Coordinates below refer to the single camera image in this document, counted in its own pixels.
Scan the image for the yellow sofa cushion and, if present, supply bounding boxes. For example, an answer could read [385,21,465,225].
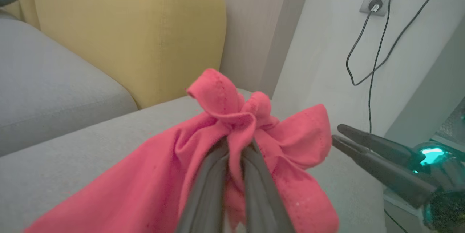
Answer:
[33,0,227,109]

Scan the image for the red shorts with white stripes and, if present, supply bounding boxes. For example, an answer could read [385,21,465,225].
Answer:
[24,68,340,233]

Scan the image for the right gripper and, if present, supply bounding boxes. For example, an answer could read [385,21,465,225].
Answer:
[332,124,465,233]

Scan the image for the white low furniture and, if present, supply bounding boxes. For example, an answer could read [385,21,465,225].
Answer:
[383,97,465,233]

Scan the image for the white wall outlet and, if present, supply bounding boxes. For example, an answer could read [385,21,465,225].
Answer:
[359,0,396,17]

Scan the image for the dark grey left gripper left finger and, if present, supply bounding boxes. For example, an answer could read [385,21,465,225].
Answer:
[176,139,230,233]

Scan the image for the black looping cable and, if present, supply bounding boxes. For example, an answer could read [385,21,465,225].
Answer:
[346,0,465,87]

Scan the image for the grey sofa seat cushion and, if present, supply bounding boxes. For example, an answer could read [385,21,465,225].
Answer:
[0,11,138,157]

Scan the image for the black hanging cable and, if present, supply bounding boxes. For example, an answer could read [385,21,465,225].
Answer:
[368,0,392,133]

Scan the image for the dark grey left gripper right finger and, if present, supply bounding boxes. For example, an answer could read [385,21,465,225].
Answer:
[241,140,295,233]

